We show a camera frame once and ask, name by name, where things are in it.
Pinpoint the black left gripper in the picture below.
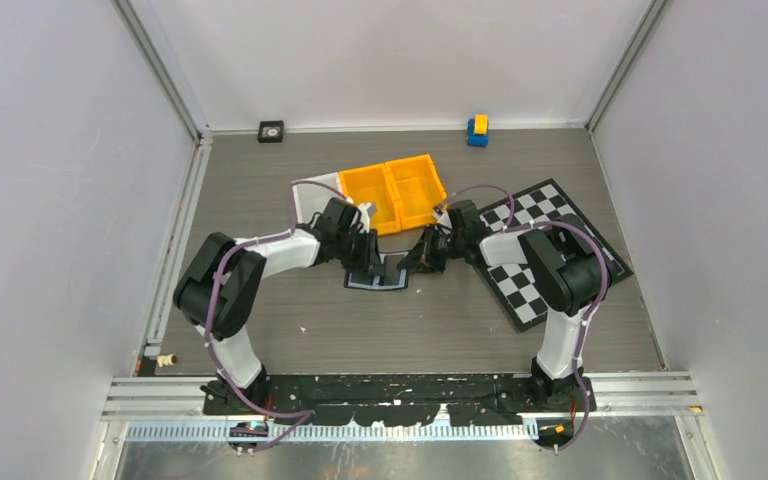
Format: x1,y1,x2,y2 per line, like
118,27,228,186
334,227,384,276

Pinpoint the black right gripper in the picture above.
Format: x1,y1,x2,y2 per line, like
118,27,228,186
399,222,466,274

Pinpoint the dark grey credit card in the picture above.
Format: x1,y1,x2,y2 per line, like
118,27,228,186
379,252,408,290

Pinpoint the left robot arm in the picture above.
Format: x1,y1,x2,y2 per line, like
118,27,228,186
173,198,385,414

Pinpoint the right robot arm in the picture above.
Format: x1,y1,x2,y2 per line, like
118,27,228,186
398,200,613,411

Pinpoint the orange plastic bin right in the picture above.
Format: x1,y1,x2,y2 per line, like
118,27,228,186
385,154,447,230

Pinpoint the orange plastic bin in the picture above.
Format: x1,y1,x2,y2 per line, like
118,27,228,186
385,154,447,230
338,162,403,236

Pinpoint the orange plastic bin left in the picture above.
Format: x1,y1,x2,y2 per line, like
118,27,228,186
338,162,403,236

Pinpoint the white plastic bin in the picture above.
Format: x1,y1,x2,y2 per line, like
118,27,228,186
291,172,345,226

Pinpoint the blue toy car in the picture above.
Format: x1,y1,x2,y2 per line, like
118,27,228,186
466,118,489,148

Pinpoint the yellow toy block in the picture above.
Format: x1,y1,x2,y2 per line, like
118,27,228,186
474,114,488,135

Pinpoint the small black square box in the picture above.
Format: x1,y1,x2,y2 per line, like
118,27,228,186
257,120,285,144

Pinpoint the small beige plastic piece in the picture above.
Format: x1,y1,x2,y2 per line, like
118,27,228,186
155,354,177,368

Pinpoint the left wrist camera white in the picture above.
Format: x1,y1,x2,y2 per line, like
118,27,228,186
357,202,377,233

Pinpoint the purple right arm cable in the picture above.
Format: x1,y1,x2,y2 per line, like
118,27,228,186
433,184,609,454

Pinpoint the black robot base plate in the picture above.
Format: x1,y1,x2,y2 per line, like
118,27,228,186
201,374,597,429

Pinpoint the aluminium frame rail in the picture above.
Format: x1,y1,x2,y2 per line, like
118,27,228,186
102,372,703,446

